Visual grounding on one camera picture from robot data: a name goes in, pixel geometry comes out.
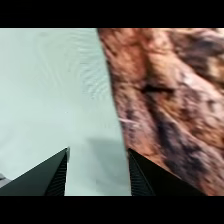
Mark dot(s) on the pale green garment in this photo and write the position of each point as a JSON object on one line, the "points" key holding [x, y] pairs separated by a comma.
{"points": [[50, 100]]}

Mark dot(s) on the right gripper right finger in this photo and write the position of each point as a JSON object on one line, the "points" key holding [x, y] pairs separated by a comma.
{"points": [[150, 181]]}

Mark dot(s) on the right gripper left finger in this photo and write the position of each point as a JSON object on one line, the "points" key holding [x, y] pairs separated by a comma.
{"points": [[43, 180]]}

